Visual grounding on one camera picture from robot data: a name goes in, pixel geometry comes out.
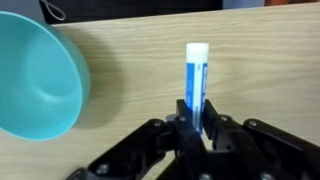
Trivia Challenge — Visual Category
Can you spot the grey cord loop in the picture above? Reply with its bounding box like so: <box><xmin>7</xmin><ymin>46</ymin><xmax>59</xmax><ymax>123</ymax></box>
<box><xmin>40</xmin><ymin>0</ymin><xmax>67</xmax><ymax>22</ymax></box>

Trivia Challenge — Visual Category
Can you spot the teal plastic bowl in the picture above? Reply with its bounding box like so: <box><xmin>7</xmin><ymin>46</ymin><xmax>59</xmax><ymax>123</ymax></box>
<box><xmin>0</xmin><ymin>10</ymin><xmax>92</xmax><ymax>142</ymax></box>

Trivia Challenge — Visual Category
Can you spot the grey box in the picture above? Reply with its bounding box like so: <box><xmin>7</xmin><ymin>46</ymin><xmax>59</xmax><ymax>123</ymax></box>
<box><xmin>222</xmin><ymin>0</ymin><xmax>266</xmax><ymax>10</ymax></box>

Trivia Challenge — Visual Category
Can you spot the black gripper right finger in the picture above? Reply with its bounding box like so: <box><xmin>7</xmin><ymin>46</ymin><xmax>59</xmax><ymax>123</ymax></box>
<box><xmin>202</xmin><ymin>98</ymin><xmax>320</xmax><ymax>180</ymax></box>

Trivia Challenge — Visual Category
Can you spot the blue and white marker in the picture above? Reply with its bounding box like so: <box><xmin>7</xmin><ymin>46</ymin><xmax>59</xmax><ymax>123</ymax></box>
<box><xmin>185</xmin><ymin>42</ymin><xmax>210</xmax><ymax>136</ymax></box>

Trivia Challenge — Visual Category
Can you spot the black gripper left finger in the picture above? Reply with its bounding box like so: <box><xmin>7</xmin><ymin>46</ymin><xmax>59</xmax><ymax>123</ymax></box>
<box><xmin>65</xmin><ymin>98</ymin><xmax>205</xmax><ymax>180</ymax></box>

